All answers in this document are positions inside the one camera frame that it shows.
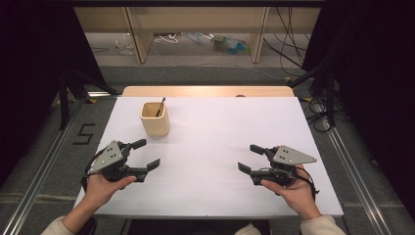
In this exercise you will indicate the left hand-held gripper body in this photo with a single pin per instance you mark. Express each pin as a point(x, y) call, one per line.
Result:
point(107, 157)

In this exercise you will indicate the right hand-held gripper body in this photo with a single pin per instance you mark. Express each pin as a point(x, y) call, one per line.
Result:
point(290, 156)

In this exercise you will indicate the wooden pen holder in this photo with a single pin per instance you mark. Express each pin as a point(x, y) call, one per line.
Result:
point(156, 125)

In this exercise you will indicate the black pen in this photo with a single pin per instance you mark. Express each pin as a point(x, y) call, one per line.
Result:
point(160, 107)

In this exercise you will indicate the person's left hand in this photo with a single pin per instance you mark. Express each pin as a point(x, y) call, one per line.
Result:
point(99, 191)

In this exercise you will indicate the person's right hand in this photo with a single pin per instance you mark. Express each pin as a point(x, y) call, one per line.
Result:
point(298, 196)

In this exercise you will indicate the white table cover sheet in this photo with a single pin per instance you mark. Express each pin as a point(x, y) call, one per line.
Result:
point(208, 137)

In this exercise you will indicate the person's light clothing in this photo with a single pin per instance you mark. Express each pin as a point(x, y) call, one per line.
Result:
point(248, 230)

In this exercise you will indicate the black metal stand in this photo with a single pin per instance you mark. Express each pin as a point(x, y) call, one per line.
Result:
point(64, 104)
point(330, 98)

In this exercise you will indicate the wooden table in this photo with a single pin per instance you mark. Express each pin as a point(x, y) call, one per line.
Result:
point(195, 91)

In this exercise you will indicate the clear plastic bottle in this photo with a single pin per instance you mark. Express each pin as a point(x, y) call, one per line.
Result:
point(125, 44)

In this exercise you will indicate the colourful plastic bag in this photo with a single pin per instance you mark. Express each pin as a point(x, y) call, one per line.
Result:
point(230, 45)

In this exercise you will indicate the black curtain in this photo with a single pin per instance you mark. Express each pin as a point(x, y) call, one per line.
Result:
point(375, 81)
point(29, 65)

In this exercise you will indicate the wooden shelf unit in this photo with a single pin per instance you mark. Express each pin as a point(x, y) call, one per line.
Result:
point(195, 19)

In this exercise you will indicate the metal floor rail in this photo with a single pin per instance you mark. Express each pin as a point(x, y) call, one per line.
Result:
point(352, 169)
point(49, 160)

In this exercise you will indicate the black frame beam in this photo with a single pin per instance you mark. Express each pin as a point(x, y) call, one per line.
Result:
point(195, 3)

